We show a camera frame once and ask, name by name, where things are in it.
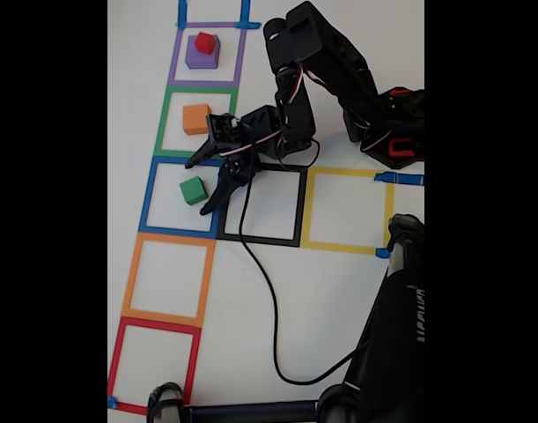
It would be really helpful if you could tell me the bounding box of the black camera tripod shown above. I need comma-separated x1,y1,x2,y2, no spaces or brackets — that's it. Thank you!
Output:
145,213,425,423

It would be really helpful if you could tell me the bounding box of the purple square frame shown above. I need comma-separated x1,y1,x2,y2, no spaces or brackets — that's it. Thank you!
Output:
166,20,248,88

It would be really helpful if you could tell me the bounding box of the orange cube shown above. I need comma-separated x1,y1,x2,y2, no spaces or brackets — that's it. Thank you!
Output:
181,103,213,136

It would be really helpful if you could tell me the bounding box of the yellow square frame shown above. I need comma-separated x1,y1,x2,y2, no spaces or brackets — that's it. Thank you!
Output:
299,166,395,256

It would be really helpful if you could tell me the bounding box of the red square frame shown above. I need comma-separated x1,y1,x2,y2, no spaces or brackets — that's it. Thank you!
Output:
107,315,203,416

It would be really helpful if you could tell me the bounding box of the black gripper camera board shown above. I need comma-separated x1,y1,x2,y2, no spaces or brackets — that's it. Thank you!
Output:
205,113,242,145

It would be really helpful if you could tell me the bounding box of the orange square frame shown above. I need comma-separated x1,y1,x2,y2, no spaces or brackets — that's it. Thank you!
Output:
121,232,217,328

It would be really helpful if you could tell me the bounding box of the black square frame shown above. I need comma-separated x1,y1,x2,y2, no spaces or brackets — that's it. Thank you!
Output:
215,160,308,248

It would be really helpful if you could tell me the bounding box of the green square frame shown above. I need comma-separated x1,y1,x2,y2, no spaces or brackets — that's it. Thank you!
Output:
152,85,239,162

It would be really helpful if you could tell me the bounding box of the blue square frame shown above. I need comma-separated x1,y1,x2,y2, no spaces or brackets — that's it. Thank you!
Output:
138,156,229,239

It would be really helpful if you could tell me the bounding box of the green cube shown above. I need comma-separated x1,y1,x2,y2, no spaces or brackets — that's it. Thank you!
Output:
179,175,209,207

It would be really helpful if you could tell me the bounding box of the small red cube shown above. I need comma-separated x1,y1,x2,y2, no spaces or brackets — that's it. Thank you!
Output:
194,31,218,56

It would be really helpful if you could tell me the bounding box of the purple cube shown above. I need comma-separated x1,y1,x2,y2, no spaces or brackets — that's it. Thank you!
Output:
184,34,221,71

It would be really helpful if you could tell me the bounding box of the black camera cable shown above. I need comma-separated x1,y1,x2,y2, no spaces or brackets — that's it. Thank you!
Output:
238,169,362,387

